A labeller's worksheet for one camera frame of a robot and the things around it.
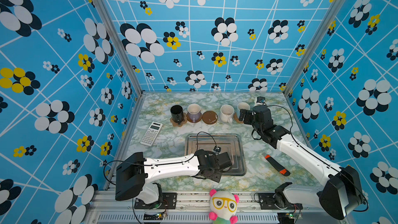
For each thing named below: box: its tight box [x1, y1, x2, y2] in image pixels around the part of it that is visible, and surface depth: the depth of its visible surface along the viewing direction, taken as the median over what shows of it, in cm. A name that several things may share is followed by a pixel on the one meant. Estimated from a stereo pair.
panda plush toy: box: [208, 188, 240, 224], surface depth 68 cm
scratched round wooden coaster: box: [202, 110, 219, 125], surface depth 107 cm
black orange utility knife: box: [264, 154, 291, 177], surface depth 85 cm
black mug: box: [170, 104, 184, 125], surface depth 99 cm
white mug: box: [219, 104, 235, 124], surface depth 100 cm
